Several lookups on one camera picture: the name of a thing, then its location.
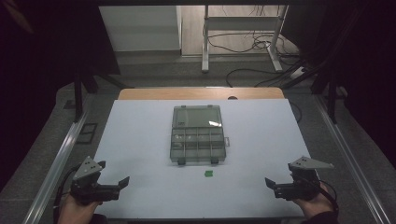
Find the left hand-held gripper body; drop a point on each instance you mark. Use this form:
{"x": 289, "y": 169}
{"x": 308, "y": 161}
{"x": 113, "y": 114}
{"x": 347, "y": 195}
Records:
{"x": 87, "y": 186}

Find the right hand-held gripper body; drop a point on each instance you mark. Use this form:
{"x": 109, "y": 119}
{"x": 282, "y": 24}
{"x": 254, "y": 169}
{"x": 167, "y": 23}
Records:
{"x": 300, "y": 188}

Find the small green piece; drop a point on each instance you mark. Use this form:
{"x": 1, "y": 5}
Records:
{"x": 208, "y": 173}

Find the clear plastic compartment box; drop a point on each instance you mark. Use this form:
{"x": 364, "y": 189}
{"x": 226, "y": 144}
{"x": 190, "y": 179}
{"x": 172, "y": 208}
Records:
{"x": 197, "y": 143}

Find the person's right hand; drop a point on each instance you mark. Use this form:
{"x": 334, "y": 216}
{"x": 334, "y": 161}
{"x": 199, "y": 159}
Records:
{"x": 319, "y": 205}

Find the person's left hand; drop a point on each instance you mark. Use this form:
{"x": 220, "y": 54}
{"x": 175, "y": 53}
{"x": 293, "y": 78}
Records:
{"x": 74, "y": 213}

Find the dark floor socket plate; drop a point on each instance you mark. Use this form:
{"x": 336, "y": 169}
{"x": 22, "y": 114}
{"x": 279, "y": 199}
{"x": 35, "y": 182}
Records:
{"x": 87, "y": 133}

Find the white table mat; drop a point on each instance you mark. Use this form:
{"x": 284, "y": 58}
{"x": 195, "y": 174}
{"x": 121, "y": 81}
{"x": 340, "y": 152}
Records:
{"x": 146, "y": 146}

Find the black metal stand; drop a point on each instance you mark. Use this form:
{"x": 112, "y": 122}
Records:
{"x": 77, "y": 93}
{"x": 332, "y": 99}

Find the white power strip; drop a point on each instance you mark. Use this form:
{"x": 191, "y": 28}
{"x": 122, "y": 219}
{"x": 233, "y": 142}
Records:
{"x": 297, "y": 72}

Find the white cabinet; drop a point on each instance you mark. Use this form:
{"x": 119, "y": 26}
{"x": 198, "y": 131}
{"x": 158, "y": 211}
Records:
{"x": 140, "y": 28}

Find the aluminium rail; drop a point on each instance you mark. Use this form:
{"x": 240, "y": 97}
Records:
{"x": 348, "y": 158}
{"x": 59, "y": 168}

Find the white metal desk frame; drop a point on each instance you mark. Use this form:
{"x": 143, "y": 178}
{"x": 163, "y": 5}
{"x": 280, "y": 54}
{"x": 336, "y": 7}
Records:
{"x": 238, "y": 23}

